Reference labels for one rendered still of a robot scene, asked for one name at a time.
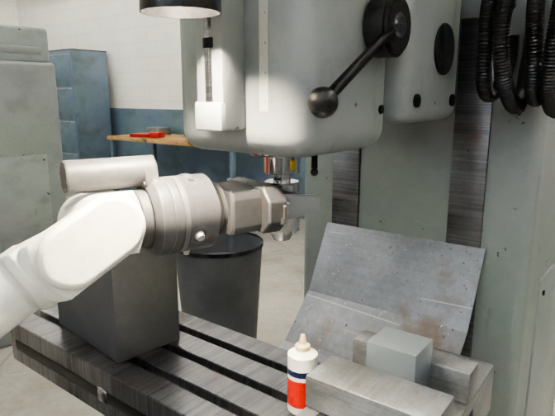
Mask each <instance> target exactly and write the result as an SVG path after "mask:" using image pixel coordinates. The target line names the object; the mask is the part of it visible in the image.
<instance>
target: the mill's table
mask: <svg viewBox="0 0 555 416"><path fill-rule="evenodd" d="M178 318H179V340H177V341H175V342H172V343H169V344H167V345H164V346H162V347H158V348H156V349H154V350H152V351H149V352H146V353H144V354H141V355H139V356H137V357H133V358H131V359H129V360H127V361H124V362H121V363H116V362H115V361H113V360H112V359H111V358H110V357H108V356H107V355H105V354H104V353H102V352H100V351H99V350H98V349H96V348H95V347H94V346H92V345H91V344H89V343H88V342H86V341H85V340H83V339H82V338H80V337H79V336H78V335H77V334H75V333H73V332H72V331H71V330H69V329H67V328H66V327H64V326H63V325H62V324H61V323H60V322H59V311H58V305H55V306H53V307H51V308H48V309H44V310H40V317H39V316H37V315H35V314H32V315H31V316H29V317H28V318H27V319H25V320H24V321H22V322H21V323H20V324H18V325H17V326H16V327H15V328H14V329H12V330H11V336H12V349H13V356H14V358H15V359H16V360H18V361H19V362H21V363H22V364H24V365H25V366H28V367H29V368H31V369H32V370H33V371H35V372H37V373H38V374H40V375H41V376H43V377H44V378H46V379H47V380H49V381H51V382H53V383H54V384H56V385H57V386H59V387H60V388H62V389H63V390H66V391H67V392H69V393H70V394H71V395H73V396H75V397H76V398H78V399H80V400H82V401H83V402H84V403H85V404H87V405H89V406H91V407H92V408H94V409H95V410H97V411H98V412H100V413H101V414H103V415H105V416H296V415H295V414H292V413H291V412H290V411H289V410H288V408H287V352H288V350H285V349H282V348H279V347H276V346H273V345H272V344H269V343H265V342H263V341H260V340H258V339H256V338H251V337H250V336H247V335H244V334H242V333H238V332H235V331H234V330H231V329H227V328H225V327H222V326H220V325H218V324H213V323H212V322H209V321H206V320H204V319H200V318H198V317H196V316H193V315H190V314H187V313H184V312H182V311H180V310H179V311H178Z"/></svg>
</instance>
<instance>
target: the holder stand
mask: <svg viewBox="0 0 555 416"><path fill-rule="evenodd" d="M58 311H59V322H60V323H61V324H62V325H63V326H64V327H66V328H67V329H69V330H71V331H72V332H73V333H75V334H77V335H78V336H79V337H80V338H82V339H83V340H85V341H86V342H88V343H89V344H91V345H92V346H94V347H95V348H96V349H98V350H99V351H100V352H102V353H104V354H105V355H107V356H108V357H110V358H111V359H112V360H113V361H115V362H116V363H121V362H124V361H127V360H129V359H131V358H133V357H137V356H139V355H141V354H144V353H146V352H149V351H152V350H154V349H156V348H158V347H162V346H164V345H167V344H169V343H172V342H175V341H177V340H179V318H178V281H177V262H176V253H169V254H164V255H159V256H154V255H153V254H151V253H150V252H148V251H147V250H146V249H145V248H141V249H140V252H139V253H134V254H130V255H129V256H127V257H126V258H124V259H123V260H122V261H121V262H119V263H118V264H116V265H115V266H114V267H113V268H112V269H111V270H109V271H108V272H107V273H105V274H104V275H103V276H101V277H100V278H99V279H97V280H96V281H95V282H94V283H93V284H91V285H90V286H88V287H87V288H86V289H85V290H83V291H82V292H80V293H79V294H78V295H76V296H75V297H74V298H73V299H72V300H67V301H63V302H59V303H58Z"/></svg>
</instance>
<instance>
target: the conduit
mask: <svg viewBox="0 0 555 416"><path fill-rule="evenodd" d="M545 2H546V0H527V4H526V5H527V6H526V18H525V20H526V22H525V23H526V25H525V33H524V34H525V36H524V41H523V42H524V43H523V47H522V48H523V49H522V51H523V52H522V53H521V54H522V55H521V57H522V58H521V60H520V62H521V63H520V68H519V73H518V78H517V79H518V80H517V84H516V87H515V85H514V82H513V77H512V76H513V73H514V70H515V65H516V62H517V59H518V58H517V57H518V53H519V52H518V50H519V49H518V48H519V35H510V33H509V31H510V25H511V23H510V22H511V18H512V13H513V10H514V9H515V7H516V2H515V0H481V8H480V9H481V10H480V14H479V15H480V16H479V17H480V18H479V22H478V23H479V25H478V26H479V27H478V30H479V31H478V33H479V34H478V37H477V39H478V41H477V42H478V43H477V45H478V47H477V56H476V57H477V59H476V86H477V94H478V96H479V98H480V99H482V100H483V101H484V102H494V101H496V100H497V99H498V98H500V101H501V103H502V105H503V107H504V108H505V109H506V110H507V111H508V112H509V113H510V114H519V113H520V112H522V111H524V109H525V107H526V106H527V104H529V105H530V106H533V107H538V106H542V108H543V111H544V113H545V114H546V115H547V116H549V117H551V118H553V119H555V0H553V1H552V3H553V4H552V5H551V6H552V7H551V8H550V9H551V10H552V11H551V12H550V13H551V14H550V15H549V16H550V18H548V19H549V22H548V25H547V27H548V29H547V31H548V32H546V34H547V35H546V36H545V37H546V38H547V39H546V40H545V41H546V42H545V43H544V44H545V46H544V47H543V41H544V39H543V38H544V36H543V34H544V33H543V31H544V29H543V28H544V25H543V24H544V18H545V16H544V14H545V13H544V12H545V10H544V9H545V5H546V4H545ZM543 48H544V50H543ZM543 52H544V53H543ZM492 60H493V61H492ZM492 63H493V66H494V67H493V68H492ZM492 69H494V71H493V72H494V75H495V80H494V82H493V83H492Z"/></svg>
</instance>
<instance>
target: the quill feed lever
mask: <svg viewBox="0 0 555 416"><path fill-rule="evenodd" d="M410 29H411V20H410V9H409V7H408V4H407V2H406V0H370V2H369V4H368V5H367V7H366V10H365V13H364V17H363V37H364V40H365V44H366V46H367V48H366V49H365V50H364V51H363V52H362V53H361V54H360V55H359V56H358V57H357V58H356V59H355V60H354V61H353V62H352V63H351V64H350V65H349V66H348V67H347V69H346V70H345V71H344V72H343V73H342V74H341V75H340V76H339V77H338V78H337V79H336V80H335V81H334V82H333V83H332V84H331V85H330V86H329V87H317V88H315V89H314V90H313V91H312V92H311V93H310V95H309V96H308V98H307V107H308V110H309V111H310V113H311V114H312V115H313V116H315V117H317V118H322V119H324V118H328V117H330V116H332V115H333V114H334V113H335V112H336V110H337V108H338V105H339V100H338V97H337V96H338V95H339V94H340V93H341V92H342V91H343V90H344V89H345V87H346V86H347V85H348V84H349V83H350V82H351V81H352V80H353V79H354V78H355V77H356V75H357V74H358V73H359V72H360V71H361V70H362V69H363V68H364V67H365V66H366V65H367V63H368V62H369V61H370V60H371V59H372V58H373V57H375V58H395V57H399V56H400V55H401V54H402V53H403V51H404V50H405V49H406V46H407V45H408V42H409V39H410Z"/></svg>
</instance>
